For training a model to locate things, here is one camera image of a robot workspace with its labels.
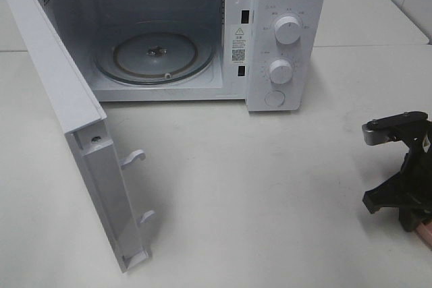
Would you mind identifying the white microwave oven body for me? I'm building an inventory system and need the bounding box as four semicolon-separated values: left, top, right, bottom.
43;0;323;111

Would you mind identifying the glass microwave turntable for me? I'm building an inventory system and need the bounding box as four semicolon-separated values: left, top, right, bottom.
94;20;220;86

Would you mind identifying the round white door button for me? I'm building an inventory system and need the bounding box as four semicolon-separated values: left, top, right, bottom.
265;90;286;107

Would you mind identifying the white lower timer knob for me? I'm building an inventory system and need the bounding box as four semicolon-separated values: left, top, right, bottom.
269;59;293;84

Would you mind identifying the white microwave door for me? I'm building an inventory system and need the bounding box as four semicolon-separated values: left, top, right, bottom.
6;0;149;272

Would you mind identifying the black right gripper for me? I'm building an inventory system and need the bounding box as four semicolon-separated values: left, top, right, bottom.
362;117;431;232

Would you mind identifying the white upper power knob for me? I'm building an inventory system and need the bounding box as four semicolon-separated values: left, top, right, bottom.
274;13;302;45

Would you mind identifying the white warning label sticker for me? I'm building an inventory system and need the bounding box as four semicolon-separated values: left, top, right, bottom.
229;24;250;65

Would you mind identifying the pink round plate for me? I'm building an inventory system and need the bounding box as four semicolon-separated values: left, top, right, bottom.
416;221;432;246

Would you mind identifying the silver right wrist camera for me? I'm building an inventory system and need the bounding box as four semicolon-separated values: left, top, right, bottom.
362;111;430;147

